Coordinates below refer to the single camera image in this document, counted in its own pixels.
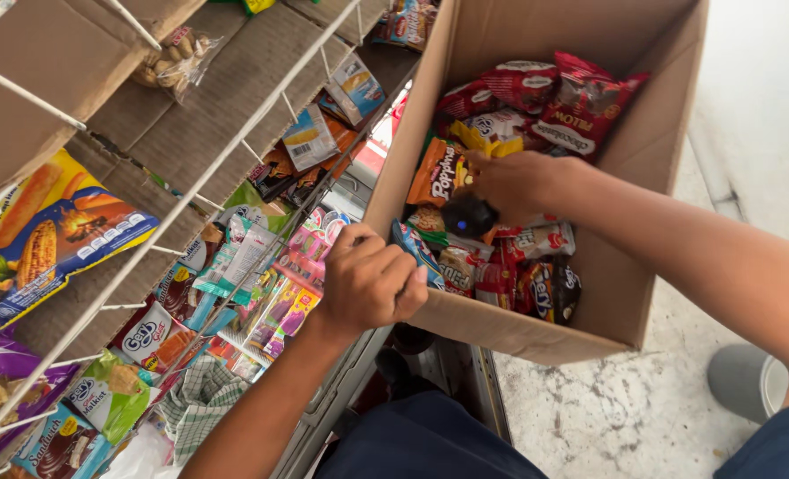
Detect person's left hand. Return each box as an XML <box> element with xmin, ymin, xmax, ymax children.
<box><xmin>314</xmin><ymin>223</ymin><xmax>430</xmax><ymax>334</ymax></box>

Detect person's right hand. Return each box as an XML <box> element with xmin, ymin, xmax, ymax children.
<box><xmin>464</xmin><ymin>149</ymin><xmax>591</xmax><ymax>227</ymax></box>

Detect small black rounded device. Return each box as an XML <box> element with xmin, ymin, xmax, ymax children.
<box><xmin>440</xmin><ymin>193</ymin><xmax>500</xmax><ymax>240</ymax></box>

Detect large brown cardboard box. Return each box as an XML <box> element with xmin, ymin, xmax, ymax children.
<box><xmin>363</xmin><ymin>0</ymin><xmax>710</xmax><ymax>367</ymax></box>

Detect yellow snack packet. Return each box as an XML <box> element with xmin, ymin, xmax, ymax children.
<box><xmin>448</xmin><ymin>120</ymin><xmax>526</xmax><ymax>161</ymax></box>

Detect orange popcorn snack packet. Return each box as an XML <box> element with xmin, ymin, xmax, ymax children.
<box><xmin>405</xmin><ymin>137</ymin><xmax>473</xmax><ymax>209</ymax></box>

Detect white wafer snack packet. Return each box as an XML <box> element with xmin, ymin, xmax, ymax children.
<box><xmin>466</xmin><ymin>109</ymin><xmax>536</xmax><ymax>145</ymax></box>

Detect beige snack packet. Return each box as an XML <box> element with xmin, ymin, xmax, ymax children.
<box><xmin>437</xmin><ymin>242</ymin><xmax>495</xmax><ymax>299</ymax></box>

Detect red and white snack packet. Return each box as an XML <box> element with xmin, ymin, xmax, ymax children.
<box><xmin>433</xmin><ymin>80</ymin><xmax>502</xmax><ymax>126</ymax></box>
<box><xmin>480</xmin><ymin>60</ymin><xmax>561</xmax><ymax>114</ymax></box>

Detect white and red cracker packet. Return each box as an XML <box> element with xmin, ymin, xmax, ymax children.
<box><xmin>509</xmin><ymin>222</ymin><xmax>577</xmax><ymax>261</ymax></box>

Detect small red snack packet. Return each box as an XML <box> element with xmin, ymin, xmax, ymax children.
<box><xmin>475</xmin><ymin>249</ymin><xmax>519</xmax><ymax>311</ymax></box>

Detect heap of colourful sachet strips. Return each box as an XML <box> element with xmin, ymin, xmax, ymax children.
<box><xmin>241</xmin><ymin>205</ymin><xmax>353</xmax><ymax>361</ymax></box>

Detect large red pillow snack packet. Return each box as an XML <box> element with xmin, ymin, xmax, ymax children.
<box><xmin>530</xmin><ymin>51</ymin><xmax>650</xmax><ymax>162</ymax></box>

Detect brown and black biscuit packet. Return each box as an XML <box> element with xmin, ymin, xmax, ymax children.
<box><xmin>517</xmin><ymin>260</ymin><xmax>582</xmax><ymax>326</ymax></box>

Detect white and blue snack packet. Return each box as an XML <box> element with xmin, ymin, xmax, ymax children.
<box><xmin>324</xmin><ymin>52</ymin><xmax>387</xmax><ymax>128</ymax></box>
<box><xmin>280</xmin><ymin>104</ymin><xmax>339</xmax><ymax>173</ymax></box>

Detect person's dark blue clothing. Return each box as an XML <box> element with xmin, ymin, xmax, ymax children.
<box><xmin>313</xmin><ymin>390</ymin><xmax>789</xmax><ymax>479</ymax></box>

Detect green checked cloth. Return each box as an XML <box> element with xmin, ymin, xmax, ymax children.
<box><xmin>157</xmin><ymin>355</ymin><xmax>253</xmax><ymax>467</ymax></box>

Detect red and white biscuit packet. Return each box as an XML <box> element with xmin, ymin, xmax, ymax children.
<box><xmin>109</xmin><ymin>302</ymin><xmax>200</xmax><ymax>377</ymax></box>

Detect green cracker packet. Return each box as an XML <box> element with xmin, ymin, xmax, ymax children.
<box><xmin>67</xmin><ymin>349</ymin><xmax>164</xmax><ymax>446</ymax></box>

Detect white plastic bag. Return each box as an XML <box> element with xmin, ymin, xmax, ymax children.
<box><xmin>100</xmin><ymin>422</ymin><xmax>177</xmax><ymax>479</ymax></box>

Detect clear bag of peanuts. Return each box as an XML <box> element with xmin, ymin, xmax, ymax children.
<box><xmin>131</xmin><ymin>26</ymin><xmax>226</xmax><ymax>105</ymax></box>

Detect grey bucket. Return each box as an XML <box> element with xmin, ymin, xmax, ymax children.
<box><xmin>706</xmin><ymin>343</ymin><xmax>789</xmax><ymax>426</ymax></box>

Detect orange corn snack bag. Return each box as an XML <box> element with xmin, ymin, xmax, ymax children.
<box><xmin>0</xmin><ymin>148</ymin><xmax>161</xmax><ymax>331</ymax></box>

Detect blue sandwich biscuit packet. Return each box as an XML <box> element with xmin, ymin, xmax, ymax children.
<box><xmin>11</xmin><ymin>402</ymin><xmax>113</xmax><ymax>479</ymax></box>

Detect purple snack bag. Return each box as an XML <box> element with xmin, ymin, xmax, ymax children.
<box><xmin>0</xmin><ymin>311</ymin><xmax>80</xmax><ymax>468</ymax></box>

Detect white wire rack with cardboard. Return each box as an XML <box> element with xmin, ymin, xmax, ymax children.
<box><xmin>0</xmin><ymin>0</ymin><xmax>435</xmax><ymax>479</ymax></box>

